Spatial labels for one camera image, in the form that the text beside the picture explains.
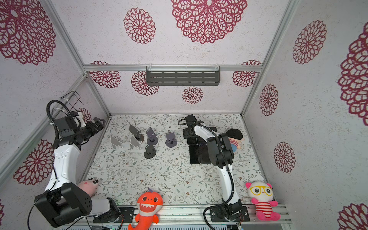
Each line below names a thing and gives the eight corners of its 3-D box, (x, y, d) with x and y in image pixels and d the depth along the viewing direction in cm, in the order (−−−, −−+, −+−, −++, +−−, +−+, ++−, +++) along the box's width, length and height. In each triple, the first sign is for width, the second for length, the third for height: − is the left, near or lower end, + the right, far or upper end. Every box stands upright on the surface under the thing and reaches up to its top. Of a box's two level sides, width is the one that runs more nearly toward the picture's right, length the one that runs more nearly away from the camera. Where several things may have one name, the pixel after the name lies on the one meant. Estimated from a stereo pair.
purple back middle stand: (166, 147, 103) (165, 139, 95) (167, 139, 107) (166, 131, 99) (176, 147, 103) (176, 139, 95) (177, 139, 107) (176, 131, 99)
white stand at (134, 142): (130, 143, 104) (127, 138, 99) (135, 139, 106) (133, 135, 101) (139, 152, 99) (137, 147, 94) (144, 148, 101) (142, 143, 96)
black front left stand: (145, 158, 97) (143, 154, 93) (147, 146, 103) (146, 142, 99) (155, 158, 97) (154, 154, 93) (157, 146, 103) (156, 142, 99)
